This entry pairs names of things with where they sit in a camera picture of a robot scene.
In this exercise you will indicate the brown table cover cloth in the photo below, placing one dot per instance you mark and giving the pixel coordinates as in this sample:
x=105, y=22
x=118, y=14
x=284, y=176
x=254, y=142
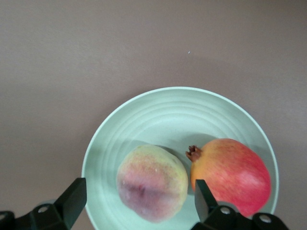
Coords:
x=96, y=48

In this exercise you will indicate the red apple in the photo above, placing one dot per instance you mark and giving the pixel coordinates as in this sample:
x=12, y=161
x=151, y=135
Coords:
x=235, y=172

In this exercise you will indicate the yellow-pink peach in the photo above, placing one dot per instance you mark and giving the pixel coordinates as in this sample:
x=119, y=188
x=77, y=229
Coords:
x=151, y=179

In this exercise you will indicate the light green round plate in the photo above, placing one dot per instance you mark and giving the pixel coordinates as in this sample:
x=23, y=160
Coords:
x=168, y=119

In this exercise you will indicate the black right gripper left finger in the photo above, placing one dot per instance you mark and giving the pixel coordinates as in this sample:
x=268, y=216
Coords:
x=67, y=206

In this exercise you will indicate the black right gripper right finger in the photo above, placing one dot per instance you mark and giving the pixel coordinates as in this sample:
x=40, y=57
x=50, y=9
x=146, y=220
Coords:
x=206, y=203

